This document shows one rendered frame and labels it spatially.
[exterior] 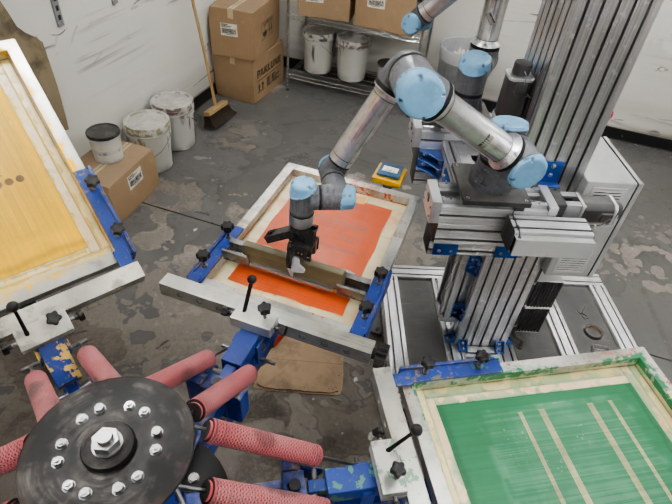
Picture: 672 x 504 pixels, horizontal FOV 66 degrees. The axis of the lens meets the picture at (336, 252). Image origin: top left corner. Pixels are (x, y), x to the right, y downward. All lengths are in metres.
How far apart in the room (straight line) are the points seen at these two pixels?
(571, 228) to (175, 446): 1.38
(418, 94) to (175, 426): 0.92
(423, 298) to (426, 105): 1.62
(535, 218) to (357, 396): 1.27
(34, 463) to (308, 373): 1.75
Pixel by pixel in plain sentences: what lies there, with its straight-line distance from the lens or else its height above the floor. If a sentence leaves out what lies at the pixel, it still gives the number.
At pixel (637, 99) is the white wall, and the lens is 5.28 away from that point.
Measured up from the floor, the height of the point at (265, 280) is 0.95.
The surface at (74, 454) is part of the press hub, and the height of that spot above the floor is 1.31.
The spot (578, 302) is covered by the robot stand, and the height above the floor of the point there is 0.21.
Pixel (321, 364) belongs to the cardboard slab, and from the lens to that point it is 2.69.
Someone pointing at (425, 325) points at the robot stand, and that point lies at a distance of 2.69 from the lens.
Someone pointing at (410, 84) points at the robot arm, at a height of 1.68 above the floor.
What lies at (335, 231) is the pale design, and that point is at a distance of 1.96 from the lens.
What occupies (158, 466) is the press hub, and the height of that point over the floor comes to 1.31.
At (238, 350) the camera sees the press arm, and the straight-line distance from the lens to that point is 1.47.
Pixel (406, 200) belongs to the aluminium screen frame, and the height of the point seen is 0.98.
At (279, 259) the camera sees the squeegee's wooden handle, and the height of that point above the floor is 1.04.
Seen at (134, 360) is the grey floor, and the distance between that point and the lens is 2.84.
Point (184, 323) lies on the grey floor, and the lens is 2.93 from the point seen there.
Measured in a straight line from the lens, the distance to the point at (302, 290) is 1.73.
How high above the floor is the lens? 2.21
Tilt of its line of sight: 42 degrees down
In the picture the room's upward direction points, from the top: 5 degrees clockwise
